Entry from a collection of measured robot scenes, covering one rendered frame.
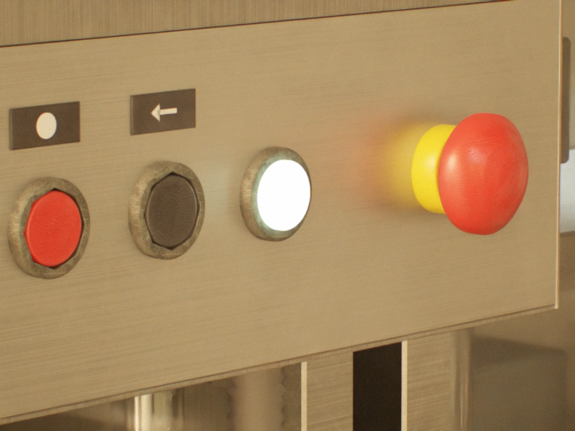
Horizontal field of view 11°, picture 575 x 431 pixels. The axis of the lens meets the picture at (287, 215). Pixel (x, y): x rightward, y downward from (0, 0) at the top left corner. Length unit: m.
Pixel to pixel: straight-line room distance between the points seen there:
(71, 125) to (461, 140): 0.15
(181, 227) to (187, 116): 0.03
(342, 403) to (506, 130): 0.25
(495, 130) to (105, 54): 0.16
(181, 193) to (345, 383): 0.31
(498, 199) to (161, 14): 0.14
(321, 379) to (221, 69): 0.30
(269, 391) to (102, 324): 0.19
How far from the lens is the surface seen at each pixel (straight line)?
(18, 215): 0.90
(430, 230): 1.03
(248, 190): 0.96
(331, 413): 1.24
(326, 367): 1.23
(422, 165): 1.02
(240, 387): 1.11
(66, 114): 0.91
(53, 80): 0.91
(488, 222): 1.02
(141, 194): 0.93
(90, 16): 0.91
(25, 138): 0.90
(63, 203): 0.91
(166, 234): 0.94
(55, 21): 0.90
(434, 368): 1.28
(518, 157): 1.02
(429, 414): 1.28
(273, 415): 1.11
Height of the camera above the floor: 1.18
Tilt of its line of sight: 9 degrees down
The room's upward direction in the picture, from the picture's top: straight up
